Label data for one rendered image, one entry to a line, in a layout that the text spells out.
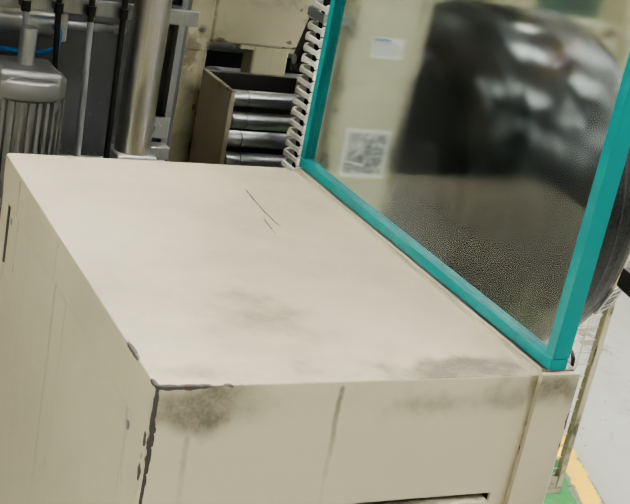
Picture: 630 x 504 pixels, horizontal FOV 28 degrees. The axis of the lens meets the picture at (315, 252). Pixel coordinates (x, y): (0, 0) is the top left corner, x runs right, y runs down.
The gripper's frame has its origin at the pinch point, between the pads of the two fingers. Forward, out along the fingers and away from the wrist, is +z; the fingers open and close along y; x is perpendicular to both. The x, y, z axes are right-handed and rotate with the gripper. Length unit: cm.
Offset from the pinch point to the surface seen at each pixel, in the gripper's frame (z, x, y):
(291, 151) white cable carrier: 36, -1, 40
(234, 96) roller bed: 70, 5, 36
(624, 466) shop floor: 107, 130, -135
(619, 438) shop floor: 123, 133, -145
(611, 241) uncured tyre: 11.4, -1.2, -2.9
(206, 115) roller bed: 78, 13, 37
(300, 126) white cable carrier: 34, -6, 41
